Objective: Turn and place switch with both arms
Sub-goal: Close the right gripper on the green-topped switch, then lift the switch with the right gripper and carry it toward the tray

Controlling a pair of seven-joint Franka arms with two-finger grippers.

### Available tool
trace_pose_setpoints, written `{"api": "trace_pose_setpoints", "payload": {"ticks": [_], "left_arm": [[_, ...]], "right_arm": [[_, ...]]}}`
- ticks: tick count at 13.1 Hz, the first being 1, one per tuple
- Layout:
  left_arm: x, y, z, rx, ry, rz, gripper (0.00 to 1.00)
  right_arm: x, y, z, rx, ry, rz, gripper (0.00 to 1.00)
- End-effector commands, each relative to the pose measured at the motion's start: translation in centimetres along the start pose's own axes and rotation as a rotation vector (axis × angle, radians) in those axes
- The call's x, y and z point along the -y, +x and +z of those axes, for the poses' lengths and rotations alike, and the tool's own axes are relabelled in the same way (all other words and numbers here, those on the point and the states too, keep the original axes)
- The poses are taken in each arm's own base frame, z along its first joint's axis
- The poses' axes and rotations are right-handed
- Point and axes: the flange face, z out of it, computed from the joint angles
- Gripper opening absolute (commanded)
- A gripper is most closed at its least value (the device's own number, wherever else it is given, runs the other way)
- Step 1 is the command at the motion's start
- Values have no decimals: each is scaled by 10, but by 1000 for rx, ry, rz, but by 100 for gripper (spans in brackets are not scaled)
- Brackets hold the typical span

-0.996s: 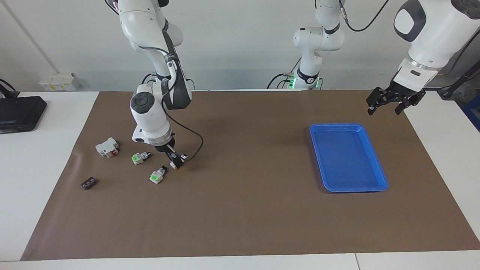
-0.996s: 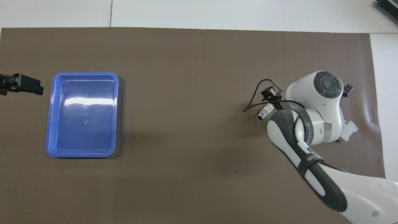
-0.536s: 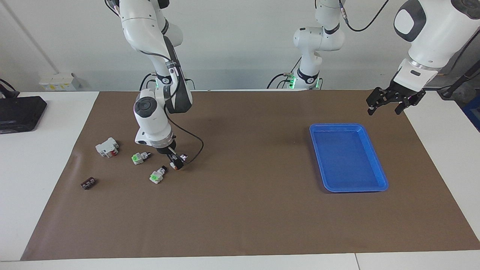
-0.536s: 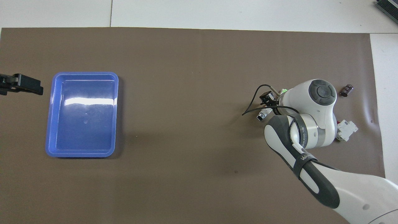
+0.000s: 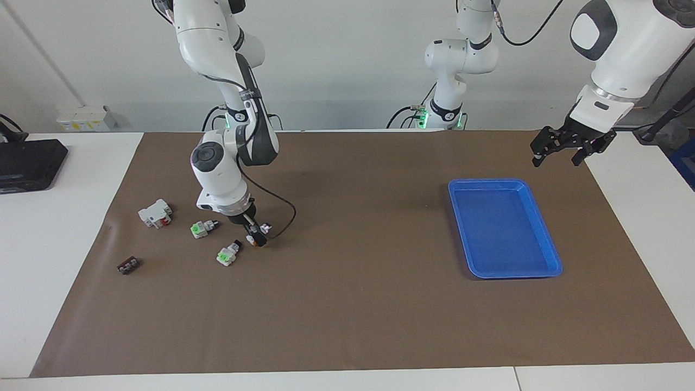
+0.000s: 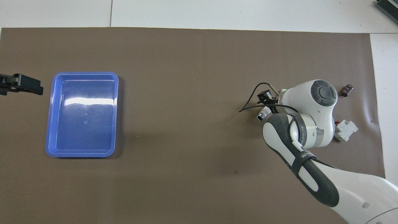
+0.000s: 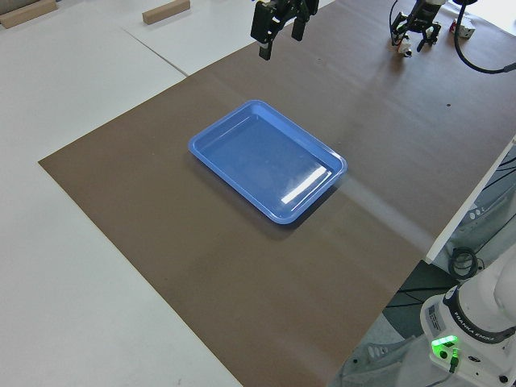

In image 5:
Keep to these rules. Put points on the white circuit breaker red lever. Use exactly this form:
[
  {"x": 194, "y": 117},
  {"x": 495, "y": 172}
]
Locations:
[{"x": 152, "y": 213}]

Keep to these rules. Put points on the white switch with orange part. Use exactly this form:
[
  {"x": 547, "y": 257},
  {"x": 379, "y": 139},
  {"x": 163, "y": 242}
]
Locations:
[{"x": 266, "y": 226}]

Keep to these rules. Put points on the small black terminal block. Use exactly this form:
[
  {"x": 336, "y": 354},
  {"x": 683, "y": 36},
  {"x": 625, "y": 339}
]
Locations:
[{"x": 128, "y": 266}]

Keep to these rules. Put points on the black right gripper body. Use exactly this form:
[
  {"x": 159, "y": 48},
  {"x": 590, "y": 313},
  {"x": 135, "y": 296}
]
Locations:
[{"x": 240, "y": 214}]

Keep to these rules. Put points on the white switch with green part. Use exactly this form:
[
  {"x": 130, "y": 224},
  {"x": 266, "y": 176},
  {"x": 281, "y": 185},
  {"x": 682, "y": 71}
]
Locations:
[
  {"x": 225, "y": 256},
  {"x": 199, "y": 230}
]

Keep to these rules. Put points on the blue crate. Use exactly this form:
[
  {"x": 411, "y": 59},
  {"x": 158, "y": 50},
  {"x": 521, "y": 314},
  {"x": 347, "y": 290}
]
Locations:
[{"x": 687, "y": 163}]

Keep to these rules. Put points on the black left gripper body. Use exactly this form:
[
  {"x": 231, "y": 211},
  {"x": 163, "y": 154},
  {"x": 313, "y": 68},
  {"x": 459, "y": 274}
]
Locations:
[{"x": 586, "y": 131}]

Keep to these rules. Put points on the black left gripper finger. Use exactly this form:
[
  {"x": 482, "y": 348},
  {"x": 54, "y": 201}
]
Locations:
[
  {"x": 547, "y": 142},
  {"x": 594, "y": 146}
]

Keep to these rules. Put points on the black box device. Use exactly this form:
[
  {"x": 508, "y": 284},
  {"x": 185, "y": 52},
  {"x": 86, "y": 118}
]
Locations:
[{"x": 27, "y": 163}]

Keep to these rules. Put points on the blue plastic tray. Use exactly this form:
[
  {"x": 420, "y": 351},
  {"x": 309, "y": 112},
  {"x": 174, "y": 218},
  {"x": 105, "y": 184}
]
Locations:
[{"x": 499, "y": 228}]

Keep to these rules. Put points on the black stand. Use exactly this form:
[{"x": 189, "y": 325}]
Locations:
[{"x": 673, "y": 111}]

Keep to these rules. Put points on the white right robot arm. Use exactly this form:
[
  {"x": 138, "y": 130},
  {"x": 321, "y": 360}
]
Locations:
[{"x": 217, "y": 168}]

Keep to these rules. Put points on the brown table mat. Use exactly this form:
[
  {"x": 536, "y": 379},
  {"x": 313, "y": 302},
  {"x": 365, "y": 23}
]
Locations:
[{"x": 353, "y": 304}]

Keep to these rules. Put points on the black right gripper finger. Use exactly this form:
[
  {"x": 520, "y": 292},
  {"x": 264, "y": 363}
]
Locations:
[
  {"x": 260, "y": 236},
  {"x": 248, "y": 228}
]

